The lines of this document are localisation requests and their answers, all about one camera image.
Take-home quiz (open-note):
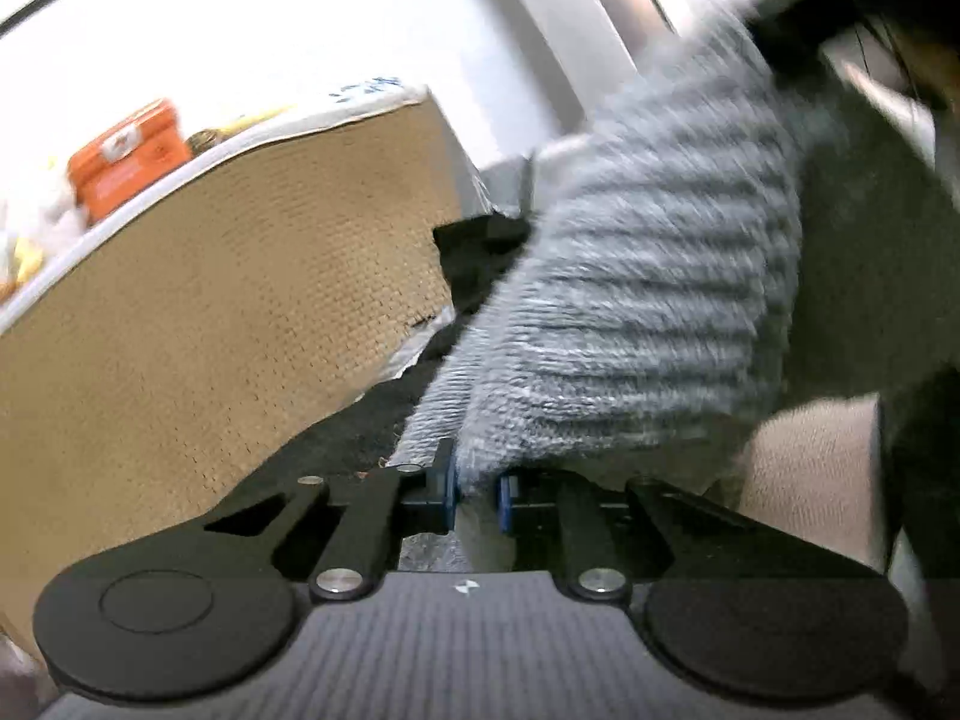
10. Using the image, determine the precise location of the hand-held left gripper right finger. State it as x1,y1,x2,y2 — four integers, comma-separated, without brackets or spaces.
495,469,826,601

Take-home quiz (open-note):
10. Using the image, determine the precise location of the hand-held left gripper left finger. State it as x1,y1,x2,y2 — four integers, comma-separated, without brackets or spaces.
150,439,458,601

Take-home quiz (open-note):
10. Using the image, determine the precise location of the black and grey knit sweater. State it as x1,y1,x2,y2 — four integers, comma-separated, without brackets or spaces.
285,0,807,500

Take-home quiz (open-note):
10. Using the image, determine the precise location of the white standing air conditioner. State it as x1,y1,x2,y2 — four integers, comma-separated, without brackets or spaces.
442,0,683,181

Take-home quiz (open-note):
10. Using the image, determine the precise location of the orange first aid box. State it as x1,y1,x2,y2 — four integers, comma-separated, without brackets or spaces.
66,97,192,230

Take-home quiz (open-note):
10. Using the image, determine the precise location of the white plush toy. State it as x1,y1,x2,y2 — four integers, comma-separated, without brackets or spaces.
0,165,87,293

